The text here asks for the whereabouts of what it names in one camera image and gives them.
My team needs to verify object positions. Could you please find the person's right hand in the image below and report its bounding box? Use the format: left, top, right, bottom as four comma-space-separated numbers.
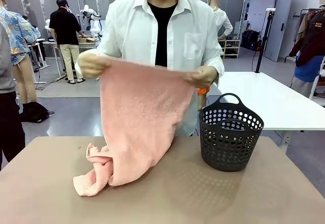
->
77, 50, 114, 79

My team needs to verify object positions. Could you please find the person's left hand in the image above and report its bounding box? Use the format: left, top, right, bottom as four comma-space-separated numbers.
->
186, 66, 219, 89

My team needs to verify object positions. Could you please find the pink terry towel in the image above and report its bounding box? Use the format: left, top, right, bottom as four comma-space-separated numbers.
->
73, 58, 201, 197

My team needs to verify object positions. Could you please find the person's left forearm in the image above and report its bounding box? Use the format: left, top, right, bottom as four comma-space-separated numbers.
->
202, 52, 225, 82

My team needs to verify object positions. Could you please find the person's right forearm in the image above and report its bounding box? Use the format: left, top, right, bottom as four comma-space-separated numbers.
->
96, 29, 122, 59

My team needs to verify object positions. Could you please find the cardboard box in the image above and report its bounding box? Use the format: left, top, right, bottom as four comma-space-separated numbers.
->
77, 36, 99, 43

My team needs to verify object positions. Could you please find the low shelf with items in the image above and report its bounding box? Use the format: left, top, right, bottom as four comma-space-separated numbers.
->
218, 39, 241, 59

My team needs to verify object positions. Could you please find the man in black shirt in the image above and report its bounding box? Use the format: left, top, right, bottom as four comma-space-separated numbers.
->
49, 0, 84, 84

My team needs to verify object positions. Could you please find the white desk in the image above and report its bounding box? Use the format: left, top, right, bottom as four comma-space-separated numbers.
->
42, 40, 100, 80

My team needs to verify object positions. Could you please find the person in white shirt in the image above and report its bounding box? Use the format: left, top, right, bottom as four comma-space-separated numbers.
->
75, 0, 225, 137

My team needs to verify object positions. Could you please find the black luggage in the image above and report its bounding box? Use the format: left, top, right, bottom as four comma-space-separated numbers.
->
241, 30, 261, 51

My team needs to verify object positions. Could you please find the mannequin in white top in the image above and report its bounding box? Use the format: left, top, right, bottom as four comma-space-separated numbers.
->
207, 0, 234, 42

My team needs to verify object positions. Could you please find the black tripod pole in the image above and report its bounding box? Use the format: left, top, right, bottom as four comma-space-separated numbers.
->
252, 8, 276, 74

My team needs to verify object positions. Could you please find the white table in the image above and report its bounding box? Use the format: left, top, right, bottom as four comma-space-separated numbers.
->
213, 71, 325, 146

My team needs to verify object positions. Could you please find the black bag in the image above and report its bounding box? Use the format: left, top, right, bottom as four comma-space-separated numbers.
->
20, 101, 54, 123

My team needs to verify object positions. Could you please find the dark grey perforated laundry basket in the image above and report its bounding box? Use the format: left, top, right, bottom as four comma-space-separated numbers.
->
199, 93, 265, 172

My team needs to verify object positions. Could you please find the mannequin in floral shirt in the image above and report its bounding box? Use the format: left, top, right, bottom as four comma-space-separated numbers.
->
0, 0, 41, 103

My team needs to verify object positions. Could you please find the person in grey sweater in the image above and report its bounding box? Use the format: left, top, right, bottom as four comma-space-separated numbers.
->
0, 22, 26, 171

